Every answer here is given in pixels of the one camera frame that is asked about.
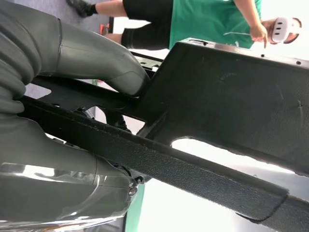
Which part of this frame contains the white VR headset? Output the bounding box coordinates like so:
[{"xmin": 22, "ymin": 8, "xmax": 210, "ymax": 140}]
[{"xmin": 271, "ymin": 16, "xmax": 289, "ymax": 44}]

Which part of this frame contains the person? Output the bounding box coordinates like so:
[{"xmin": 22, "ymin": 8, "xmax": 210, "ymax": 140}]
[{"xmin": 66, "ymin": 0, "xmax": 303, "ymax": 50}]

